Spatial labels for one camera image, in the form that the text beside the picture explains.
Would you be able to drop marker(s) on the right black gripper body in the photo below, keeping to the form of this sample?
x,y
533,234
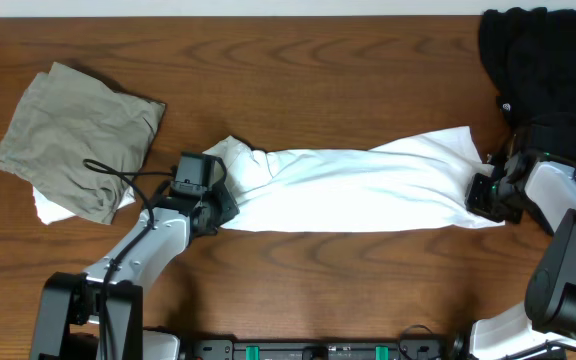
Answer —
x,y
497,201

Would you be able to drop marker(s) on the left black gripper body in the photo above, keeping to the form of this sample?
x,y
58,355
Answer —
x,y
218,206

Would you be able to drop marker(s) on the black garment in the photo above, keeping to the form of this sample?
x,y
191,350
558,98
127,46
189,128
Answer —
x,y
530,56

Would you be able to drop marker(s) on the white printed t-shirt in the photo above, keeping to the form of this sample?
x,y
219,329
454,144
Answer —
x,y
417,182

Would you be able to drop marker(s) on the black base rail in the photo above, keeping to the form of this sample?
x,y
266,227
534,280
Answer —
x,y
318,351

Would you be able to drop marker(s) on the folded olive green garment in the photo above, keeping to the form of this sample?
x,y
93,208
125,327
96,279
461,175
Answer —
x,y
65,117

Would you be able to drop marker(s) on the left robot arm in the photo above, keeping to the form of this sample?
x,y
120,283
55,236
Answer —
x,y
98,313

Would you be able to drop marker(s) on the folded white garment underneath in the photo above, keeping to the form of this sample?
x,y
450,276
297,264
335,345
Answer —
x,y
50,210

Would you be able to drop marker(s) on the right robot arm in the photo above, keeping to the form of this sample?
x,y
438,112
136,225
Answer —
x,y
533,178

